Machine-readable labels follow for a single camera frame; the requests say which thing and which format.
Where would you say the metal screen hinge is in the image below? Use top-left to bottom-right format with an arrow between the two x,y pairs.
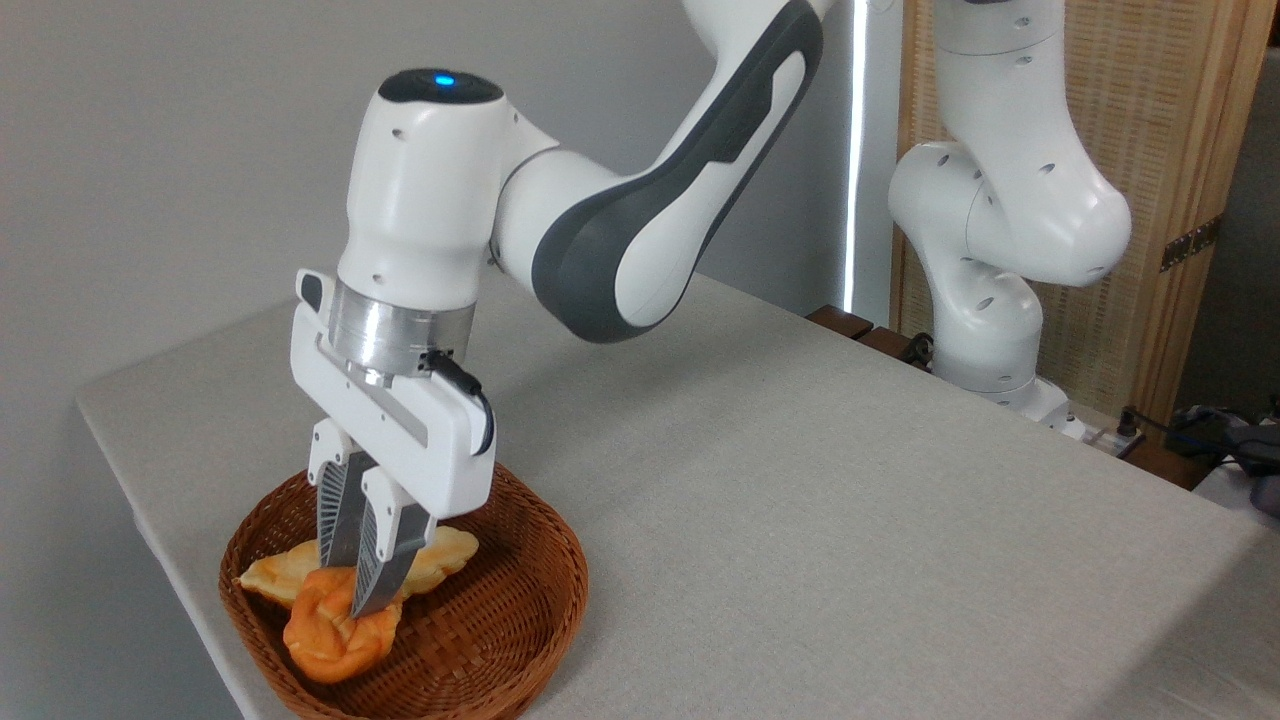
1160,215 -> 1223,273

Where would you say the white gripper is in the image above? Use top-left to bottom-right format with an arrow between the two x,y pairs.
292,268 -> 497,619

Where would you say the brown wicker basket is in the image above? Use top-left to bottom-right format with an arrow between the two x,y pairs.
218,462 -> 589,720

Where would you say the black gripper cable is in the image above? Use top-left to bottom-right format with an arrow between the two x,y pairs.
420,350 -> 496,456

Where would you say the black power adapter with cable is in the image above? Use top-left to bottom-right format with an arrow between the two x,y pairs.
1120,398 -> 1280,517

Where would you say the round orange bread roll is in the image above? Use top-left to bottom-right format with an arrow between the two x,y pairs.
283,568 -> 406,685

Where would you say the long pale braided bread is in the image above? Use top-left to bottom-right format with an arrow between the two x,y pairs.
238,525 -> 479,609

